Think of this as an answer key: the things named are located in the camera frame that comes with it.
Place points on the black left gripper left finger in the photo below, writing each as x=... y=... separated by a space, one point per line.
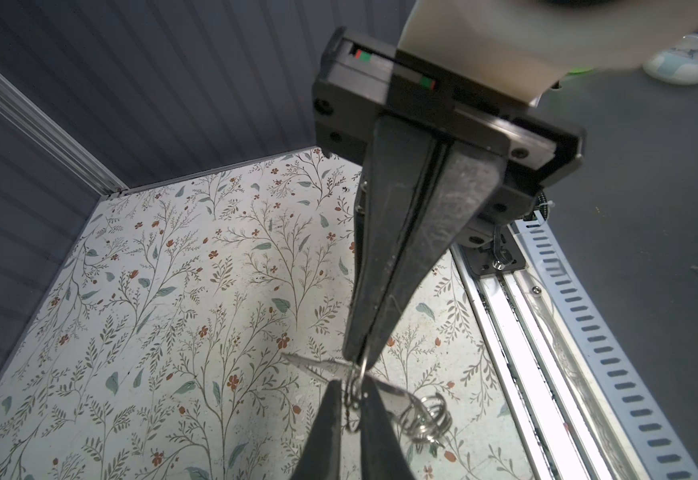
x=321 y=455

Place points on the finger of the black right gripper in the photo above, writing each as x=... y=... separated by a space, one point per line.
x=463 y=179
x=396 y=173

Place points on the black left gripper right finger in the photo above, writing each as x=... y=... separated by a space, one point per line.
x=381 y=455

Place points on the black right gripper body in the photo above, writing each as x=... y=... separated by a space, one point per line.
x=362 y=79

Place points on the silver metal keyring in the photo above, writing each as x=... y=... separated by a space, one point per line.
x=353 y=393

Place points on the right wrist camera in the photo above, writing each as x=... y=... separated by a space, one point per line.
x=521 y=48

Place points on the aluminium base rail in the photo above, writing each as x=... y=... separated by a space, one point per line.
x=567 y=427

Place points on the white slotted cable duct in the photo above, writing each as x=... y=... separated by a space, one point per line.
x=637 y=413

